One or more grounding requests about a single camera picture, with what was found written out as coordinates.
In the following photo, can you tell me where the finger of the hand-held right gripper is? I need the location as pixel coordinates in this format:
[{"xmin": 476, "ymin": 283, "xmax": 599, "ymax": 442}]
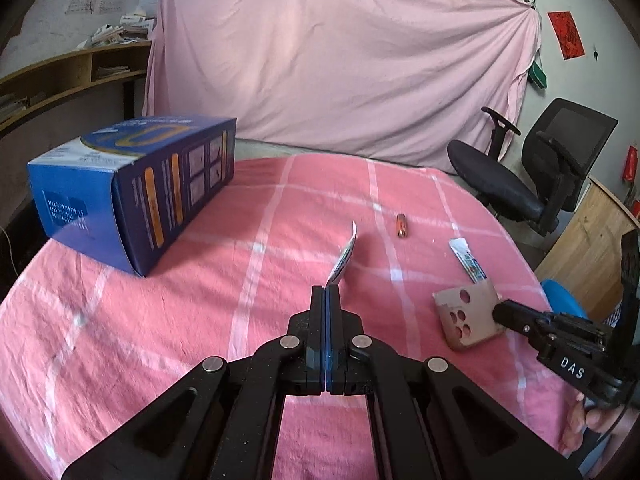
[{"xmin": 492, "ymin": 299, "xmax": 551, "ymax": 350}]

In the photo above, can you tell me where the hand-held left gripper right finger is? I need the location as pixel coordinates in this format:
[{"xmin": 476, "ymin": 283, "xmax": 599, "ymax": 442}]
[{"xmin": 326, "ymin": 285, "xmax": 583, "ymax": 480}]

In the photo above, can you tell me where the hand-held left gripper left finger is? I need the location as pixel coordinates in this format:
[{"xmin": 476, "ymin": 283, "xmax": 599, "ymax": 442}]
[{"xmin": 60, "ymin": 285, "xmax": 327, "ymax": 480}]

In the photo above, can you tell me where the brown holed cardboard piece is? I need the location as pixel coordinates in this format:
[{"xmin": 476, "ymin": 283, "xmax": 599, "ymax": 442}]
[{"xmin": 432, "ymin": 280, "xmax": 507, "ymax": 351}]

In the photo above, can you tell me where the blue plastic bucket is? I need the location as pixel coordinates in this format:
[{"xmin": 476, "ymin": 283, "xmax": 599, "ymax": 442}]
[{"xmin": 541, "ymin": 280, "xmax": 590, "ymax": 320}]

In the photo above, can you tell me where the white printed wrapper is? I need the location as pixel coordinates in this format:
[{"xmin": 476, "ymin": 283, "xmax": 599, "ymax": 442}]
[{"xmin": 326, "ymin": 221, "xmax": 359, "ymax": 286}]

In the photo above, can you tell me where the person's right hand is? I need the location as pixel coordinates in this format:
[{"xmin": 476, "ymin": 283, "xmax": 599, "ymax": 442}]
[{"xmin": 567, "ymin": 392, "xmax": 623, "ymax": 456}]

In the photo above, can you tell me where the white printed tube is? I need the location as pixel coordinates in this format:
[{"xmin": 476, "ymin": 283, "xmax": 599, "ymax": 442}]
[{"xmin": 448, "ymin": 238, "xmax": 488, "ymax": 283}]

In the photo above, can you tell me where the light wooden board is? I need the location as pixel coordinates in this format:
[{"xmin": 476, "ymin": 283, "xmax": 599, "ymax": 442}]
[{"xmin": 534, "ymin": 175, "xmax": 640, "ymax": 321}]

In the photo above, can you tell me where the pink checked tablecloth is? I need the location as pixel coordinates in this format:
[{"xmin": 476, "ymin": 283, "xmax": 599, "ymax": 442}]
[{"xmin": 0, "ymin": 155, "xmax": 586, "ymax": 480}]

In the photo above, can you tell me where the black office chair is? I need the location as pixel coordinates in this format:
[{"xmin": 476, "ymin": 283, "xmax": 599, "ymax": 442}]
[{"xmin": 446, "ymin": 97, "xmax": 619, "ymax": 237}]

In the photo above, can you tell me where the blue cardboard box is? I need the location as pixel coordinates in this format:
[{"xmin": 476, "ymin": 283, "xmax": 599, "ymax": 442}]
[{"xmin": 27, "ymin": 116, "xmax": 237, "ymax": 278}]

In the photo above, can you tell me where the pink hanging sheet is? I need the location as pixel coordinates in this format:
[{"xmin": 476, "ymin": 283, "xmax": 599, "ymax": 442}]
[{"xmin": 142, "ymin": 0, "xmax": 543, "ymax": 176}]

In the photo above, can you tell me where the stack of papers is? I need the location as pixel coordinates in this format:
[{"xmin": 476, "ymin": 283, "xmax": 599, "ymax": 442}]
[{"xmin": 77, "ymin": 12, "xmax": 156, "ymax": 50}]

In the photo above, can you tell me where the curved wooden shelf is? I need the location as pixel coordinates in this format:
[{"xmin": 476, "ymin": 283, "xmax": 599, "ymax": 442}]
[{"xmin": 0, "ymin": 40, "xmax": 152, "ymax": 136}]

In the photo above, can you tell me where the red paper wall decoration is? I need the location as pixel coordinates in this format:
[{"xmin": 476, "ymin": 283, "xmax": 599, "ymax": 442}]
[{"xmin": 547, "ymin": 10, "xmax": 586, "ymax": 61}]

